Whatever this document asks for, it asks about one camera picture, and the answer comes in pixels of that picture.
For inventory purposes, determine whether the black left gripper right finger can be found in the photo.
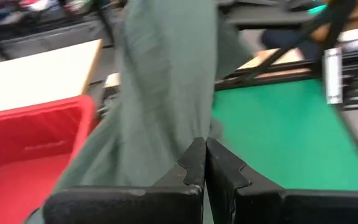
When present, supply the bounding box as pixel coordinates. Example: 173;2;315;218
206;138;358;224

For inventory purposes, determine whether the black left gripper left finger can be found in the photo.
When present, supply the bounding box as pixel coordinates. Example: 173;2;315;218
42;136;207;224

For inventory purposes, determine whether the dark green garment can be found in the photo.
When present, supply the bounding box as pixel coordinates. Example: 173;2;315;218
23;0;255;224

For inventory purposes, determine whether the red plastic laundry basket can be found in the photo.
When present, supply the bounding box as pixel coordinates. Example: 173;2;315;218
0;95;98;224

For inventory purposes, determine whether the green table mat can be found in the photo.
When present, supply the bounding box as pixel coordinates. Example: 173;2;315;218
210;77;358;192

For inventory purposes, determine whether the light wooden desk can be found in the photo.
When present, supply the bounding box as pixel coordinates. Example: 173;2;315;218
0;39;104;116

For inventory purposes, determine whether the black aluminium table frame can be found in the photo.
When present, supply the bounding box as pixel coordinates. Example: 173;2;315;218
214;58;324;91

